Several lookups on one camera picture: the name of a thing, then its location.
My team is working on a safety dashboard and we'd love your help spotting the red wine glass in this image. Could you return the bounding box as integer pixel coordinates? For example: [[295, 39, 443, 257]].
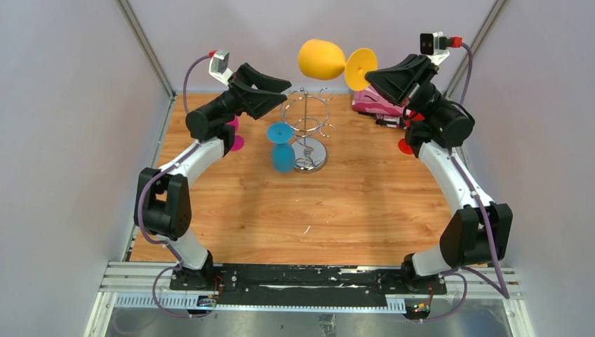
[[398, 110, 424, 155]]

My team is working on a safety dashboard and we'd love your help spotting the blue wine glass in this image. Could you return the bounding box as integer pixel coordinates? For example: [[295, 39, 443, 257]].
[[267, 122, 295, 173]]

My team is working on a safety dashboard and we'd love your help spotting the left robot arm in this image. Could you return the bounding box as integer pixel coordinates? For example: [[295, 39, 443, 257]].
[[134, 63, 292, 290]]

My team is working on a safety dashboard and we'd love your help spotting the pink camouflage cloth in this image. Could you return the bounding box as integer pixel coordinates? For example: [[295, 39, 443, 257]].
[[352, 86, 408, 129]]

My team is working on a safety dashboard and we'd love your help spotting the chrome wine glass rack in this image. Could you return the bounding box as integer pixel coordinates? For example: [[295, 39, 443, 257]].
[[280, 87, 335, 173]]

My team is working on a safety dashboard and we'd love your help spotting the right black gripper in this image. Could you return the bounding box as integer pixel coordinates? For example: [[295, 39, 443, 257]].
[[363, 54, 450, 121]]

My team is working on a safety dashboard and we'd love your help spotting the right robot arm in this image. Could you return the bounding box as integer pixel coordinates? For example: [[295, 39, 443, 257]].
[[365, 54, 513, 293]]

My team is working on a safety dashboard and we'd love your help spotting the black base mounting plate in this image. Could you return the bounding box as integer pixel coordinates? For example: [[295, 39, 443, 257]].
[[169, 263, 447, 308]]

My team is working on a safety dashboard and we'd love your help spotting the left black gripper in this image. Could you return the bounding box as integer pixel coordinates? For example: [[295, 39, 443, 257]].
[[208, 65, 290, 124]]

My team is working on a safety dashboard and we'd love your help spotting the magenta wine glass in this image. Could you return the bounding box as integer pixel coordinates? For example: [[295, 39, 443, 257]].
[[227, 116, 245, 152]]

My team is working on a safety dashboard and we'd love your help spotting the yellow wine glass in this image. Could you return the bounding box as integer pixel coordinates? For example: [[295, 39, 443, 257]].
[[297, 39, 378, 91]]

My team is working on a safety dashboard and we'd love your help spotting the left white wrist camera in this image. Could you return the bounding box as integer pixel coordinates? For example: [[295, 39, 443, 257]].
[[208, 49, 233, 86]]

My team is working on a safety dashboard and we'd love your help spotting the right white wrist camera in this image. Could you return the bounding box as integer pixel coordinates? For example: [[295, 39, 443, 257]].
[[420, 32, 450, 66]]

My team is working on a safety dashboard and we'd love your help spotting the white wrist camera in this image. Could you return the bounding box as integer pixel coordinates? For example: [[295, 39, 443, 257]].
[[208, 49, 233, 86], [420, 32, 450, 66]]

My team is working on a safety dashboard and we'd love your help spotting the aluminium frame rail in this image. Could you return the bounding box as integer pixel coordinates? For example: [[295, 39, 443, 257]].
[[85, 262, 535, 336]]

